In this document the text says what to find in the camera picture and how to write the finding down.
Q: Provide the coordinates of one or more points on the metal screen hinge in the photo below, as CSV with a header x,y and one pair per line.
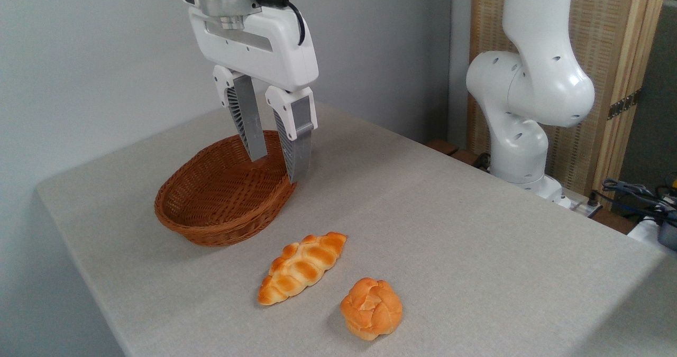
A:
x,y
624,104

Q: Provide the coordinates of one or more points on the brown wicker basket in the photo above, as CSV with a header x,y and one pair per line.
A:
x,y
211,209

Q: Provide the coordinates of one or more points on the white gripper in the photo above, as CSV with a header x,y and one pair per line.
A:
x,y
275,50

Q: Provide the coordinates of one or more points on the long braided bread loaf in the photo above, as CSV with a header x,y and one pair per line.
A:
x,y
301,267

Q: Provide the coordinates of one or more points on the brown wooden block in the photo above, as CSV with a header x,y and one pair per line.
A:
x,y
465,157
442,146

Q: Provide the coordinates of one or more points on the round knotted bread roll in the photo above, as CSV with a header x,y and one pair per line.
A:
x,y
371,309

